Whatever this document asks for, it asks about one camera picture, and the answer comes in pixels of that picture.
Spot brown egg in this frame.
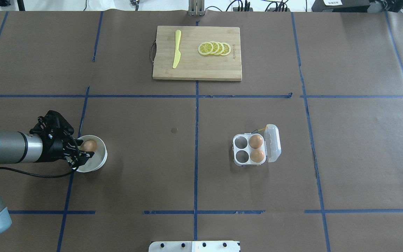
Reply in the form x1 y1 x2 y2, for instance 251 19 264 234
248 134 264 149
80 140 97 152
250 149 266 163

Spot bamboo cutting board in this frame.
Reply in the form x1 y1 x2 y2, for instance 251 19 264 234
153 26 242 81

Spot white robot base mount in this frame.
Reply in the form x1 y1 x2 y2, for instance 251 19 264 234
148 240 241 252

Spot yellow plastic knife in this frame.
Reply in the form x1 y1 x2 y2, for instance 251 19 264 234
172 30 181 69

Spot white bowl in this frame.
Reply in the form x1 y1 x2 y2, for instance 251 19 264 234
78 135 107 172

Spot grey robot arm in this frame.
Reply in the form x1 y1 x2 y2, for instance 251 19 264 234
0 110 95 233

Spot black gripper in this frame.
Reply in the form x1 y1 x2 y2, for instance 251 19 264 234
29 110 95 173

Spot brown egg in box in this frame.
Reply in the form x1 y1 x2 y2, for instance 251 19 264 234
250 149 266 163
248 134 264 149

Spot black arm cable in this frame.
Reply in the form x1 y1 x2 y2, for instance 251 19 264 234
0 164 76 179

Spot clear plastic egg box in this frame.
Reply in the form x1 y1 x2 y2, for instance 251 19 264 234
232 124 282 166

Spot lemon slice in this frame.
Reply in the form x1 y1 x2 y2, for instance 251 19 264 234
198 42 214 55
220 43 231 56
209 41 220 55
214 42 224 55

